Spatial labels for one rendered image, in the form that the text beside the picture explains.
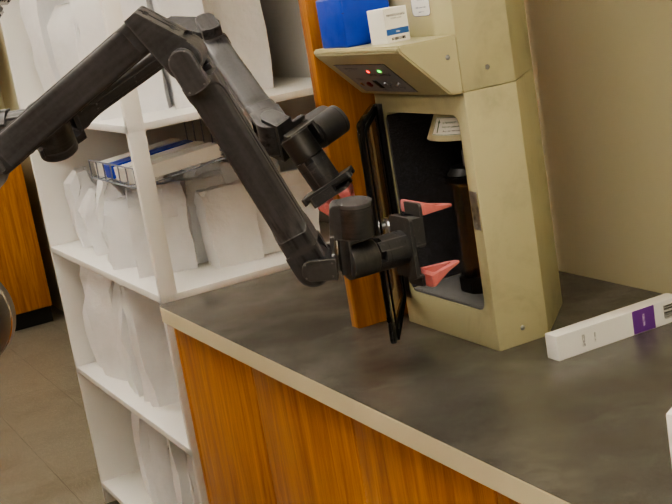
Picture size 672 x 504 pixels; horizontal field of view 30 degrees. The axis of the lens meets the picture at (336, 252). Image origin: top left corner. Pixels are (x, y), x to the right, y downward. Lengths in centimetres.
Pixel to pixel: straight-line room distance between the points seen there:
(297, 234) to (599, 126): 86
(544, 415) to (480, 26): 68
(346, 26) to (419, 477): 81
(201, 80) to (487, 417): 68
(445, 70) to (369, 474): 72
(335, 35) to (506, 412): 77
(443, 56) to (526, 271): 42
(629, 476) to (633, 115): 97
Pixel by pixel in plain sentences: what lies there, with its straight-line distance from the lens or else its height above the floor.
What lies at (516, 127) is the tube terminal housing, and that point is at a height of 133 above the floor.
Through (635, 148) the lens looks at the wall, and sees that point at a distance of 253.
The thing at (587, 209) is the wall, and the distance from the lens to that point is 269.
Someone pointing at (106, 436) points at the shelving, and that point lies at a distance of 442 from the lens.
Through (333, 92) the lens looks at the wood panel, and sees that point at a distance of 247.
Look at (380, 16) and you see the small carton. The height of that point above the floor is 156.
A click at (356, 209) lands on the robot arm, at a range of 194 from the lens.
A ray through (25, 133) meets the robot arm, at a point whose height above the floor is 149.
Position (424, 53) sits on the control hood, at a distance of 214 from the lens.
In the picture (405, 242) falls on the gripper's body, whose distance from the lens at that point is 201.
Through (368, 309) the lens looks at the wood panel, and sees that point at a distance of 255.
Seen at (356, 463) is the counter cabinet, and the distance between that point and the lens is 230.
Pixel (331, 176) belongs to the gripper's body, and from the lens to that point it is 224.
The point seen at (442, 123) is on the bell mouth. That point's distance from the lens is 231.
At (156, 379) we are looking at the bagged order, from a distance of 370.
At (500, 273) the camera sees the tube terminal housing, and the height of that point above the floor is 108.
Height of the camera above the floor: 165
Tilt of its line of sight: 13 degrees down
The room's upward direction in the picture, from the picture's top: 9 degrees counter-clockwise
